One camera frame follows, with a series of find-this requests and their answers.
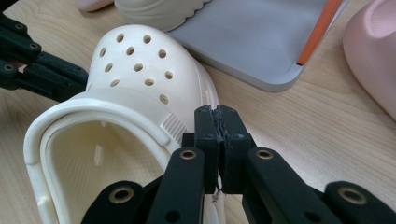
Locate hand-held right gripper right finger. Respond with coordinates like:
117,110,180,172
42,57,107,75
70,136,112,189
217,105,258,194

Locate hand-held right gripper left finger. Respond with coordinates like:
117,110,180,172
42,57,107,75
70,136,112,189
181,105,222,194

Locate cream clog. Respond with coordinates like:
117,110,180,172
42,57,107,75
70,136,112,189
114,0,214,33
22,23,227,224

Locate pink slipper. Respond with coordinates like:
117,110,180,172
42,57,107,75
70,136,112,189
342,0,396,121
74,0,116,13

